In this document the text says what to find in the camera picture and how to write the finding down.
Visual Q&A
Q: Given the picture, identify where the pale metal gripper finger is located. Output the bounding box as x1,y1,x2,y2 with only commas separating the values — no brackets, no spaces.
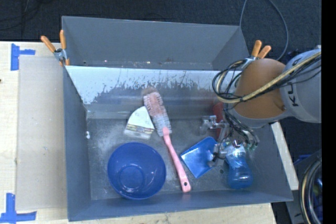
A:
199,115,228,137
208,143,227,167

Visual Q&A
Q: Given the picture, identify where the red flat object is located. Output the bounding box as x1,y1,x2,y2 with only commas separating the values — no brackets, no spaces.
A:
212,101,226,140

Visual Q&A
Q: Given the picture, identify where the blue plastic scoop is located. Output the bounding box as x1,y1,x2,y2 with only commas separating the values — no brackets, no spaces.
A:
180,136,219,179

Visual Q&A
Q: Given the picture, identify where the blue plastic bottle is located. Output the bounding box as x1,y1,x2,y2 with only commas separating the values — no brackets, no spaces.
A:
225,148,254,190

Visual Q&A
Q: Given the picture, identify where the pink bottle brush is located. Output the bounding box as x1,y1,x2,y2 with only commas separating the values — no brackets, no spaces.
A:
142,91,192,194

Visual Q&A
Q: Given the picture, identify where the white triangular packet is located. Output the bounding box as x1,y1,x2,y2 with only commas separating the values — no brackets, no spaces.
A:
123,105,156,140

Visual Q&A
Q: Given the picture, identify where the blue bowl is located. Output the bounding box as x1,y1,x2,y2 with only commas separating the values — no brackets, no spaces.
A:
107,141,167,200

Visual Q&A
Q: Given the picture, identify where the grey metal bin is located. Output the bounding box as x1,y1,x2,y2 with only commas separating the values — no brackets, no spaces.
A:
60,15,294,222

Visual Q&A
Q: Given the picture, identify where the pale flat board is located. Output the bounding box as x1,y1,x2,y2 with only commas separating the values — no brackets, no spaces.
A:
15,56,69,212

